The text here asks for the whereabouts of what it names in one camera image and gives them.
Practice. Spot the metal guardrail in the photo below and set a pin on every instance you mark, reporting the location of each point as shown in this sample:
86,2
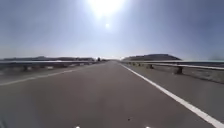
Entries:
40,62
190,65

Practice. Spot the low distant hills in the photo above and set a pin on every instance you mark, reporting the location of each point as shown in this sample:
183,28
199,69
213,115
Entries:
50,58

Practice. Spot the faint white painted line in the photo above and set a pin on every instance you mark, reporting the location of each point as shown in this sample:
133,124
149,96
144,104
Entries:
33,78

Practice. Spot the dark hill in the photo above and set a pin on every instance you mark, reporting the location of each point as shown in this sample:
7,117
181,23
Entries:
153,57

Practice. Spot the grey asphalt road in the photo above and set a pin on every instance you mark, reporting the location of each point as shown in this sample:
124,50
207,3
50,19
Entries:
96,93

